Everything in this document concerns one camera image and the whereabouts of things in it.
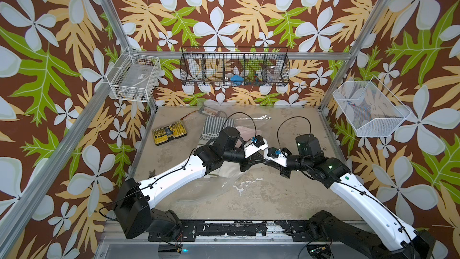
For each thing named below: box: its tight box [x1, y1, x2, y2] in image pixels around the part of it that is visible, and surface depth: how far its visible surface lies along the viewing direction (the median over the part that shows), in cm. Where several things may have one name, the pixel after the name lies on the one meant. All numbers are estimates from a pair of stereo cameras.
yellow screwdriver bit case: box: [152, 121, 188, 146], surface depth 106 cm
